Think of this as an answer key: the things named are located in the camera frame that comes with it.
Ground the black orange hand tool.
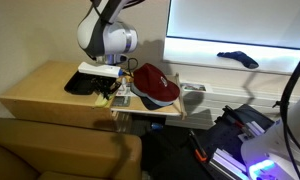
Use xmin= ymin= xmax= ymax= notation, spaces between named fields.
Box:
xmin=188 ymin=129 xmax=209 ymax=164

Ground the blue denim baseball cap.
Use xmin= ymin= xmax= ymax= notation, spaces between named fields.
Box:
xmin=130 ymin=83 xmax=175 ymax=111

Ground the white windowsill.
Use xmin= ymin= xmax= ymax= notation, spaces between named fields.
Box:
xmin=162 ymin=36 xmax=300 ymax=78

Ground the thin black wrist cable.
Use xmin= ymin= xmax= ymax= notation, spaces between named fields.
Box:
xmin=121 ymin=57 xmax=140 ymax=78

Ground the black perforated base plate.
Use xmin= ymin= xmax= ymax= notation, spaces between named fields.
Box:
xmin=196 ymin=103 xmax=281 ymax=180

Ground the thick black cable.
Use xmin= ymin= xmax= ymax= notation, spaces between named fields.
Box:
xmin=279 ymin=44 xmax=300 ymax=180

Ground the white printed leaflet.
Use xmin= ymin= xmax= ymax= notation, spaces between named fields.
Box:
xmin=118 ymin=77 xmax=139 ymax=98

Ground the yellow sponge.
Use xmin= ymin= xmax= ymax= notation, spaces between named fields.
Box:
xmin=94 ymin=93 xmax=110 ymax=108

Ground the aluminium mounting rail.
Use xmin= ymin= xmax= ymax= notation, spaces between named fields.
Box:
xmin=208 ymin=148 xmax=249 ymax=180

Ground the black rectangular dish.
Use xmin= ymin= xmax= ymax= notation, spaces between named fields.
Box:
xmin=63 ymin=71 xmax=108 ymax=97

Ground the dark blue sock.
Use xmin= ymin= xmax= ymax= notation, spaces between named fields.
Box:
xmin=216 ymin=50 xmax=260 ymax=70

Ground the light wooden table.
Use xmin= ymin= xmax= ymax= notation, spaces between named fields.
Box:
xmin=0 ymin=59 xmax=127 ymax=132

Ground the grey magazine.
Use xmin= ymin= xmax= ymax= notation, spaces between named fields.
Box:
xmin=111 ymin=95 xmax=132 ymax=108

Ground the small photo postcard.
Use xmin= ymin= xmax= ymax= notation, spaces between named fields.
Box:
xmin=180 ymin=82 xmax=214 ymax=94

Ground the white radiator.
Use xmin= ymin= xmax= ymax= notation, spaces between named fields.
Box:
xmin=164 ymin=84 xmax=300 ymax=131

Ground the black red hand tool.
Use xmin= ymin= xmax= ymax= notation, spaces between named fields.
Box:
xmin=222 ymin=104 xmax=254 ymax=134

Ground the white roller blind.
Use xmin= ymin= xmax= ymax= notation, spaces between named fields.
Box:
xmin=165 ymin=0 xmax=300 ymax=51

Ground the brown leather armchair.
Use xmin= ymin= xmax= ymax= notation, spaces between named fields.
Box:
xmin=0 ymin=117 xmax=143 ymax=180

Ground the dark red baseball cap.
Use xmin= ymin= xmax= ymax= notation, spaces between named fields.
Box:
xmin=133 ymin=63 xmax=181 ymax=103

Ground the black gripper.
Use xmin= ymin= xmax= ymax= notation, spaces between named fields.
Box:
xmin=89 ymin=75 xmax=122 ymax=100

